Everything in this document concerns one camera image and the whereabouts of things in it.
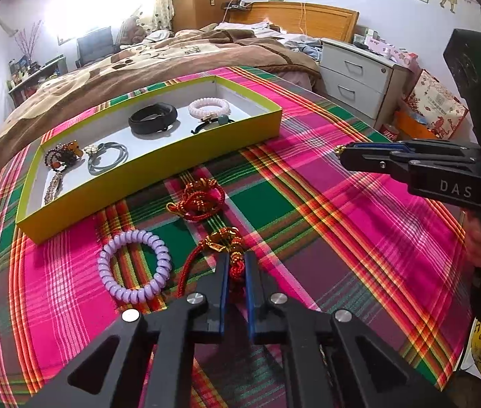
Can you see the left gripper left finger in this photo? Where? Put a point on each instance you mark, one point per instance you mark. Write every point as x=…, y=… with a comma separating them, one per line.
x=144, y=360

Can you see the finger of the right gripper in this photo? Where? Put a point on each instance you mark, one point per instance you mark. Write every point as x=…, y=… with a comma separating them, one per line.
x=398, y=146
x=395, y=164

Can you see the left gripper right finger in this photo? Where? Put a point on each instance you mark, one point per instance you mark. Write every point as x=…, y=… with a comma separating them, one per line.
x=331, y=359

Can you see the red gold knot ornament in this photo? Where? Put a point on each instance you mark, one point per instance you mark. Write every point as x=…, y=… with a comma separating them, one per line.
x=200, y=200

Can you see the pink crystal bead strand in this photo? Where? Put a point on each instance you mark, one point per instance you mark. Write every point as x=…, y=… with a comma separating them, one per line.
x=54, y=188

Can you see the black fitness wristband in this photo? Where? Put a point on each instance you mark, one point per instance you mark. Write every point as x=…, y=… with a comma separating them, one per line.
x=154, y=118

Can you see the red patterned gift box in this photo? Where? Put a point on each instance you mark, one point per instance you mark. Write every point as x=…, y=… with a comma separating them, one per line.
x=442, y=111

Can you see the grey bedside drawer cabinet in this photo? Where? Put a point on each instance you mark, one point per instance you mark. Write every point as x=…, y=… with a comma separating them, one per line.
x=365, y=83

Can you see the pink green plaid tablecloth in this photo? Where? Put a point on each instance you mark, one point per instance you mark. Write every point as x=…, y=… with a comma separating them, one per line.
x=332, y=239

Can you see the wooden headboard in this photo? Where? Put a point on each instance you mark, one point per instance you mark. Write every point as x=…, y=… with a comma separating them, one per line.
x=317, y=21

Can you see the yellow shallow cardboard box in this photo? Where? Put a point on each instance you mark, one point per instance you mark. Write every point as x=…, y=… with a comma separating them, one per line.
x=151, y=158

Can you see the brown fleece bed blanket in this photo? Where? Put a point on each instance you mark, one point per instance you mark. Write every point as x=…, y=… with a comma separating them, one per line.
x=142, y=65

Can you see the brown teddy bear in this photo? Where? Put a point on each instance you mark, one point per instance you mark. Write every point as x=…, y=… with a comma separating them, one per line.
x=131, y=32

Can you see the grey armchair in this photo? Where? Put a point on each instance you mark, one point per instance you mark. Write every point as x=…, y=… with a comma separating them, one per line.
x=94, y=46

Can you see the dried branch bouquet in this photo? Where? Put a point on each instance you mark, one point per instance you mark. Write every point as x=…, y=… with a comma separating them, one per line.
x=27, y=40

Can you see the cluttered wall shelf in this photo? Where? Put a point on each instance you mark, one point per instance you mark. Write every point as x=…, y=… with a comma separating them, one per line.
x=30, y=83

